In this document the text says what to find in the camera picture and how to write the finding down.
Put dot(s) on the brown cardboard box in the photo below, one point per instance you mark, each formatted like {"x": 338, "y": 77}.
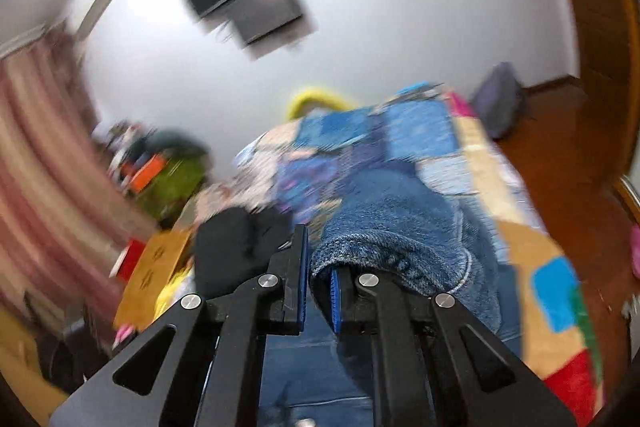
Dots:
{"x": 150, "y": 272}

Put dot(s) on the yellow plastic hoop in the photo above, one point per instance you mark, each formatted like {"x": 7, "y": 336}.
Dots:
{"x": 312, "y": 101}

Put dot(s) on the wooden door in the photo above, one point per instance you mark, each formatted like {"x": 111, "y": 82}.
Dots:
{"x": 595, "y": 32}

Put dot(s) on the orange box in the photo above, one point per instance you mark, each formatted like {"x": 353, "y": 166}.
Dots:
{"x": 147, "y": 172}

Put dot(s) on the green bag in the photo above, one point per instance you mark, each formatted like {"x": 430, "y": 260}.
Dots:
{"x": 172, "y": 179}

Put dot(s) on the pink striped curtain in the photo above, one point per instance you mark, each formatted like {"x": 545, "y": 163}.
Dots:
{"x": 45, "y": 187}

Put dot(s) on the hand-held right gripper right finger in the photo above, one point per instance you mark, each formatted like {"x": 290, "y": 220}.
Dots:
{"x": 336, "y": 302}

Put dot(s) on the colourful patchwork blanket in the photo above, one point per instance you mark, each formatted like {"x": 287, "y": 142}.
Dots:
{"x": 545, "y": 287}

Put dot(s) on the black cloth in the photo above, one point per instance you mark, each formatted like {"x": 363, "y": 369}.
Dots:
{"x": 235, "y": 247}

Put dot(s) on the grey purple backpack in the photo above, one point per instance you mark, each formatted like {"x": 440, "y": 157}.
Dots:
{"x": 497, "y": 99}

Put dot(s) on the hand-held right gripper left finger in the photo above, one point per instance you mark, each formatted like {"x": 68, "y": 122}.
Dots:
{"x": 302, "y": 277}

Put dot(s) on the blue denim jeans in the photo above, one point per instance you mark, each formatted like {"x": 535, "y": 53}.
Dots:
{"x": 400, "y": 227}

